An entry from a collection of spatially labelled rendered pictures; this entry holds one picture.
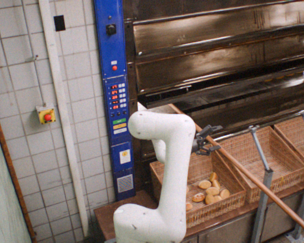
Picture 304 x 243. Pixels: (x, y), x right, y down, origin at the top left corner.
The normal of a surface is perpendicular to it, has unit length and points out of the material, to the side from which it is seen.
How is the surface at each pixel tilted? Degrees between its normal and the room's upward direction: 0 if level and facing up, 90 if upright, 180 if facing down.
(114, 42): 90
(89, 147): 90
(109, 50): 90
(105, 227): 0
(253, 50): 70
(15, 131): 90
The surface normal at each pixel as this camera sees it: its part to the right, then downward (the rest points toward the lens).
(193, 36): 0.37, 0.15
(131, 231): -0.16, 0.46
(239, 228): 0.41, 0.46
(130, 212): -0.04, -0.84
